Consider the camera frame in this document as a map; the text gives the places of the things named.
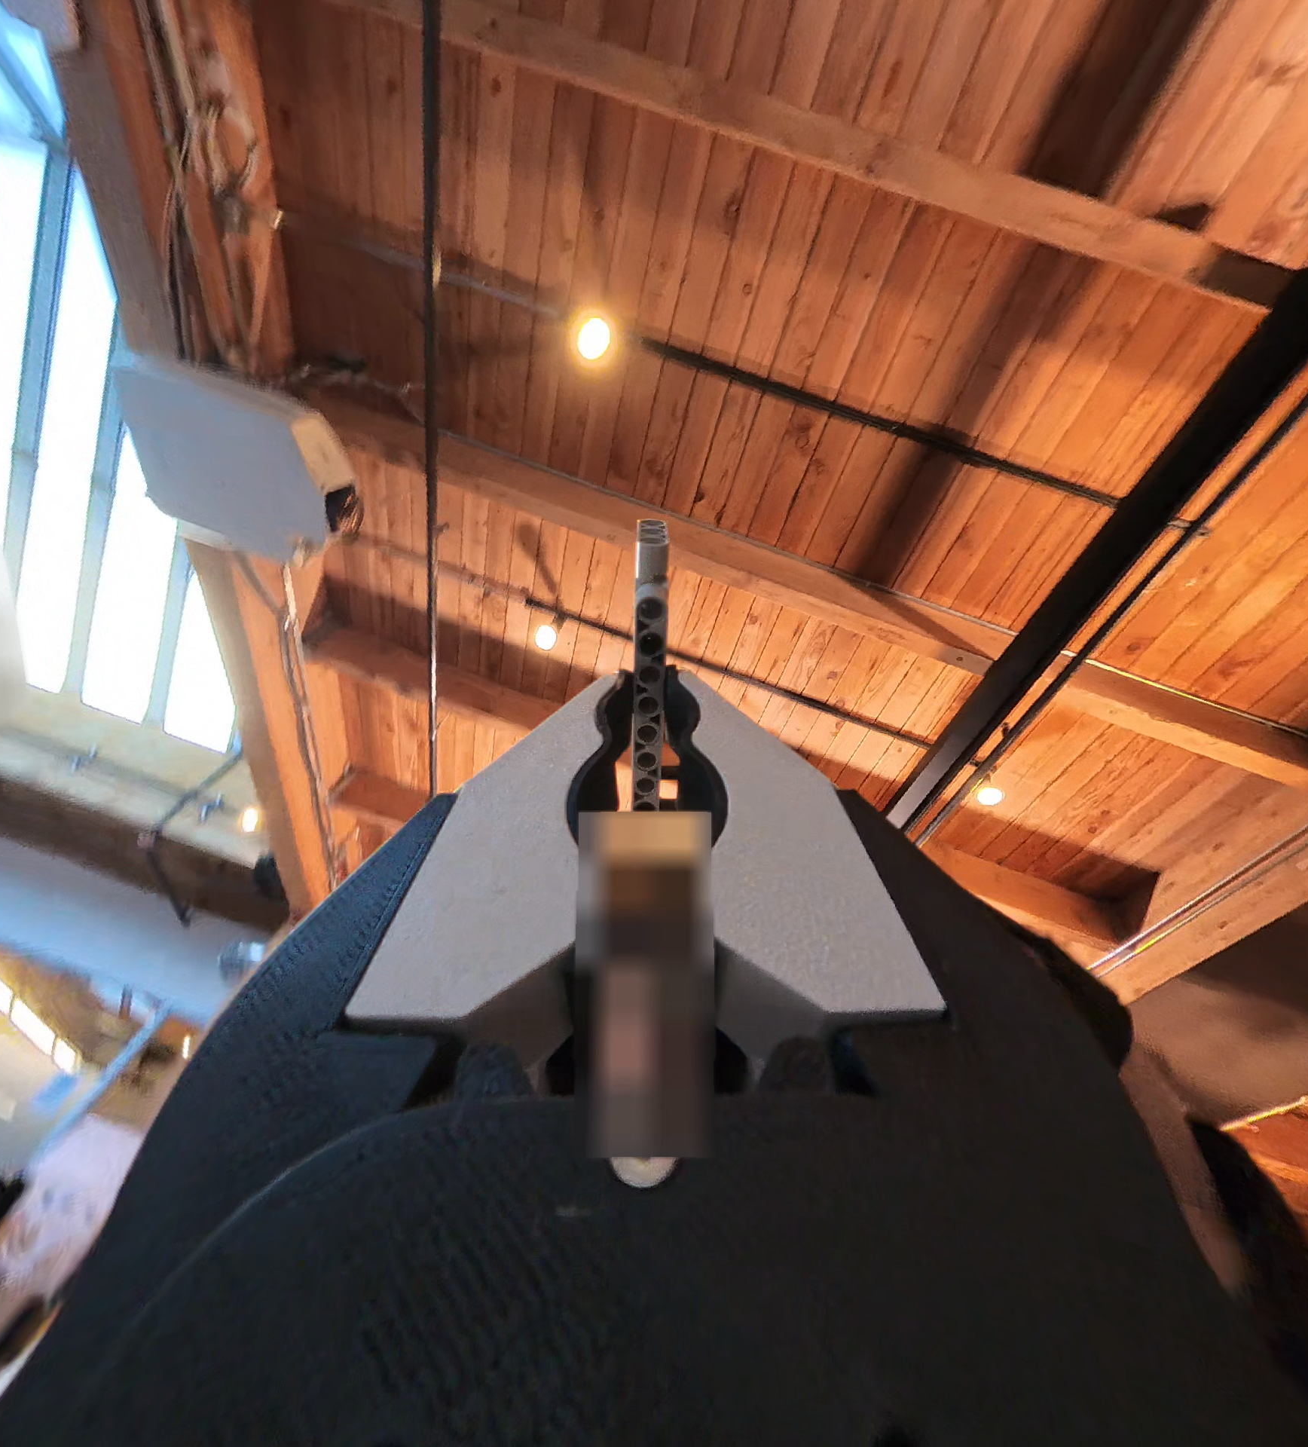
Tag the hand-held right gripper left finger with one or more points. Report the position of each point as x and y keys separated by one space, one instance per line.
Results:
x=473 y=904

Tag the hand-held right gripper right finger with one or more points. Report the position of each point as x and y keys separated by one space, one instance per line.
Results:
x=813 y=904

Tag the grey toy beam assembly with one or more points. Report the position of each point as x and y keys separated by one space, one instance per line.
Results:
x=650 y=678

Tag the round ceiling lamp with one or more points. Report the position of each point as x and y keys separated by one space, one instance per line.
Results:
x=989 y=794
x=594 y=336
x=545 y=634

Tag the white ceiling-mounted box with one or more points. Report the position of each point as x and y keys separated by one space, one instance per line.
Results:
x=226 y=458

